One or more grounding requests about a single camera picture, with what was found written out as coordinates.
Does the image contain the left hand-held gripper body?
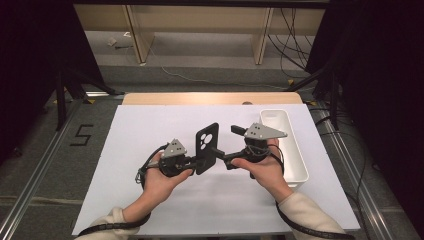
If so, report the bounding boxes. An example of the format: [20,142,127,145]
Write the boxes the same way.
[158,138,196,178]

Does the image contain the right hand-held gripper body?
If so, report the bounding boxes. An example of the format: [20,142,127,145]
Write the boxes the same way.
[243,122,288,164]

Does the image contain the black phone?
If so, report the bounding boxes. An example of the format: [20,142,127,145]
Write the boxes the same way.
[195,122,220,176]

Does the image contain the white plastic bin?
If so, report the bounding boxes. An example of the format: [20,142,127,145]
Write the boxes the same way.
[259,109,309,188]

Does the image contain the person's right hand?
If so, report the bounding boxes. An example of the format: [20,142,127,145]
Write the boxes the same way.
[231,138,294,203]

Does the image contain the person's left hand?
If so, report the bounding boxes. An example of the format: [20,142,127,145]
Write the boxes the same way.
[141,152,194,208]

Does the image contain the white table sheet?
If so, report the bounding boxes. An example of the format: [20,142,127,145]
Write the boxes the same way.
[72,103,361,236]

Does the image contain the wooden table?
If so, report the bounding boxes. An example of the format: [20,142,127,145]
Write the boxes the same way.
[121,92,304,106]

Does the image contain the black metal stand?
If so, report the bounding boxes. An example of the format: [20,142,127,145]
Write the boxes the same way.
[54,66,126,132]
[284,59,341,131]

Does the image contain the beige wooden shelf unit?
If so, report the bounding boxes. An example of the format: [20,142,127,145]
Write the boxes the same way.
[73,4,326,66]

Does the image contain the black curtain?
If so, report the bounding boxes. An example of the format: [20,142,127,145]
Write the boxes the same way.
[0,0,104,164]
[304,0,424,231]

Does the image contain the left hand-held gripper cable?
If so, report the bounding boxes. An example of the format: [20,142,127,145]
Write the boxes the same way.
[77,143,169,238]

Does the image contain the hand-held gripper cable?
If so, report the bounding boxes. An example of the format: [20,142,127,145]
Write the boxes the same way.
[77,143,169,238]
[268,143,356,240]

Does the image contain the black hanging cables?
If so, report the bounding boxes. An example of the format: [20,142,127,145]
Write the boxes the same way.
[267,8,316,79]

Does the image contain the right hand-held gripper cable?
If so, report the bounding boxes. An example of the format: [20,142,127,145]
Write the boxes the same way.
[268,143,356,240]

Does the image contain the aluminium floor rail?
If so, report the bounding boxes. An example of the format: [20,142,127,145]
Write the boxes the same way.
[0,99,84,240]
[311,106,394,240]

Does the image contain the black floor cable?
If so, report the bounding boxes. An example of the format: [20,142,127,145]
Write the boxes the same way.
[314,106,369,240]

